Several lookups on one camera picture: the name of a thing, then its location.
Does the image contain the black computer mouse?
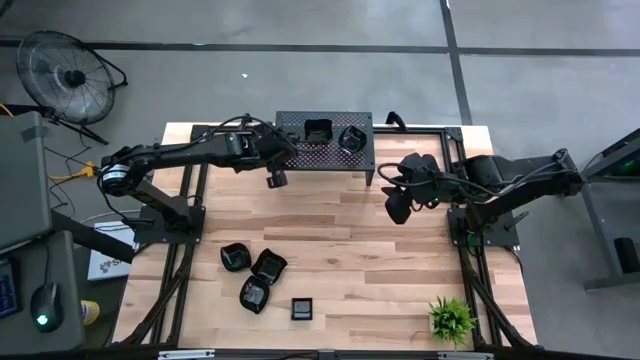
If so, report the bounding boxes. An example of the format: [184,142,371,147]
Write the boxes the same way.
[29,282,65,334]

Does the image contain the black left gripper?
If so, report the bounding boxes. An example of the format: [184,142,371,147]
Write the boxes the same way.
[254,122,301,190]

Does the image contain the dark keyboard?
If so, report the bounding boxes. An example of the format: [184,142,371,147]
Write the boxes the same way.
[0,257,21,321]

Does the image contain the grey metal cart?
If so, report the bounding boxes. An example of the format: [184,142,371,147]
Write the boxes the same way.
[551,127,640,292]

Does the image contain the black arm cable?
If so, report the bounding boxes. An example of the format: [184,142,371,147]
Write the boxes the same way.
[199,114,286,146]
[376,160,571,199]

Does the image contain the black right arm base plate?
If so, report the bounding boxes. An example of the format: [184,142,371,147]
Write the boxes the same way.
[447,207,521,249]

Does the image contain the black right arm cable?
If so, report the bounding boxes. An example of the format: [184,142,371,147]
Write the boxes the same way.
[376,160,571,199]

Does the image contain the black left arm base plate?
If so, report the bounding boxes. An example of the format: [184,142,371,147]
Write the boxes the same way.
[133,205,207,246]

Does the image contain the black perforated metal shelf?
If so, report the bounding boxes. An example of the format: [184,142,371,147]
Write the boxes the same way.
[271,110,377,187]

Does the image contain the white cardboard box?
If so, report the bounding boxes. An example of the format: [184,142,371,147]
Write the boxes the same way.
[87,222,141,282]

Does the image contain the black trays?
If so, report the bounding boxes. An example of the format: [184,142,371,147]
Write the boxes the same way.
[303,118,334,145]

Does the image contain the black rounded mini plate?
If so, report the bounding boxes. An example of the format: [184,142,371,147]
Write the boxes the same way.
[337,124,366,155]
[238,275,272,316]
[219,242,253,274]

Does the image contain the yellow power plug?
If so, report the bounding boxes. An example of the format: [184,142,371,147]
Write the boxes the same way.
[48,160,99,182]

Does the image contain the yellow cup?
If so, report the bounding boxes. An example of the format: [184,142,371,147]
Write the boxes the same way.
[79,299,101,326]

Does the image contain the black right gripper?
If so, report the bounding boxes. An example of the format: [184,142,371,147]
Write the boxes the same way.
[382,152,451,226]

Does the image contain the black floor fan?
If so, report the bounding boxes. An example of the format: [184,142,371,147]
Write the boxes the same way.
[14,29,129,146]

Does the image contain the silver metal bracket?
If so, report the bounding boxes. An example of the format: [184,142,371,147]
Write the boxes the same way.
[157,349,216,360]
[437,351,495,360]

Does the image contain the small square black plate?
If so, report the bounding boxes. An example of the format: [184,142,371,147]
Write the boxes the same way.
[290,297,314,322]

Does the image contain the black slanted strut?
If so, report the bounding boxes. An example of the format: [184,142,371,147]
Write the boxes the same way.
[51,212,137,265]

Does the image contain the grey desk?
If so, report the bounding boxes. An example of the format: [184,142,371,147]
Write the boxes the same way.
[0,229,86,354]

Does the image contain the black box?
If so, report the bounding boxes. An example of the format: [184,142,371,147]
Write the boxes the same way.
[613,237,640,275]

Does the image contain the black table clamp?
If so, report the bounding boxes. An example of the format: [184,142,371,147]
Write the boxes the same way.
[384,110,409,132]

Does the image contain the grey equipment case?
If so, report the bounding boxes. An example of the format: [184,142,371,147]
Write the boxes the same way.
[0,110,53,254]

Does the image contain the green artificial plant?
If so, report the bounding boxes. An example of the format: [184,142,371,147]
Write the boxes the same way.
[428,295,479,347]

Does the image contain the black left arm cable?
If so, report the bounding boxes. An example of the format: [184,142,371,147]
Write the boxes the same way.
[199,114,286,146]

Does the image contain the black curved square plate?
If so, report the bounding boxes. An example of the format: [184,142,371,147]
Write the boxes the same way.
[249,247,289,287]

